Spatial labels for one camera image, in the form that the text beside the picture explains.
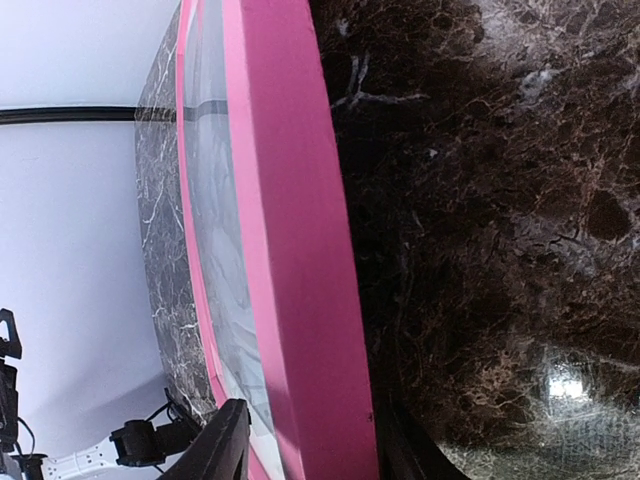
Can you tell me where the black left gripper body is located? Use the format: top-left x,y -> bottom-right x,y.
1,309 -> 22,453

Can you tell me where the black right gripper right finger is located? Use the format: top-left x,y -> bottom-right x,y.
374,395 -> 469,480

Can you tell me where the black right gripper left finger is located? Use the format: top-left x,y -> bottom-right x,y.
159,399 -> 250,480

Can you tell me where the clear acrylic sheet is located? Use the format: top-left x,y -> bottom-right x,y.
183,1 -> 274,436

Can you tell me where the pink wooden picture frame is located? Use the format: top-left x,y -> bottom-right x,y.
176,1 -> 379,479

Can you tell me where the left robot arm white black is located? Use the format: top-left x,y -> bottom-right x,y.
1,309 -> 202,479

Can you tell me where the black left corner post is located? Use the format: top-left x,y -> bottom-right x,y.
1,106 -> 177,126

